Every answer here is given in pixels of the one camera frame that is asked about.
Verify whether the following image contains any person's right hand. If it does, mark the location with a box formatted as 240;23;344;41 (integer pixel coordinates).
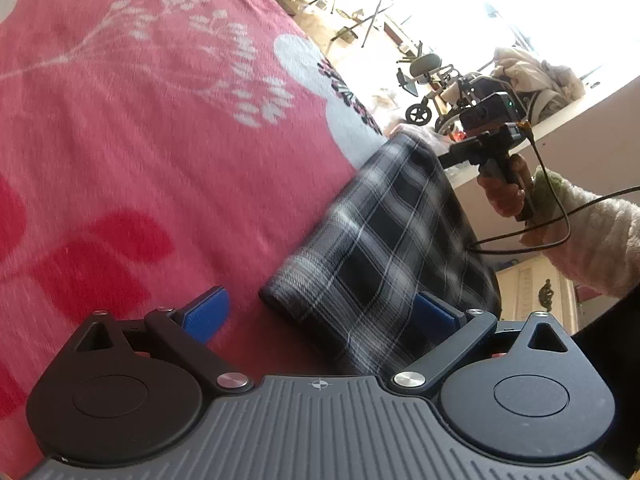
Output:
476;152;536;221

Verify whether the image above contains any black white plaid shirt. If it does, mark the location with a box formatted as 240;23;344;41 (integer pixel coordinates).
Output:
259;132;502;377

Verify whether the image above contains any pink floral blanket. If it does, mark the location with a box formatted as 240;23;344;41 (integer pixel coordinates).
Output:
0;0;392;480

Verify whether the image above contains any folding metal rack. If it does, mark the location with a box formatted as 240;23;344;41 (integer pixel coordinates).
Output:
320;0;397;49

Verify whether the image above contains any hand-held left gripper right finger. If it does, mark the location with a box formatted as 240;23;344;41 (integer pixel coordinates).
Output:
389;290;572;396

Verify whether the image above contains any cream clothes pile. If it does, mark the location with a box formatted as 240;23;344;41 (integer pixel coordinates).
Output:
492;46;587;109

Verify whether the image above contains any person's black clothing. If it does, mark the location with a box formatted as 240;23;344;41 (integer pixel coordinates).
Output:
570;290;640;480

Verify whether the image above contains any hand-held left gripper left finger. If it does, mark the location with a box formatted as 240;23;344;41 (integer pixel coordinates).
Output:
74;286;253;395

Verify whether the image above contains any black cable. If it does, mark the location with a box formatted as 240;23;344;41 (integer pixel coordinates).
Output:
470;122;640;257

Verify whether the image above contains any wheelchair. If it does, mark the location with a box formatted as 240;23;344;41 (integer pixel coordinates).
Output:
397;52;482;127

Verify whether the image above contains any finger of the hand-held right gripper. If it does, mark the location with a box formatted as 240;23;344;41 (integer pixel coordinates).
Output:
438;141;484;169

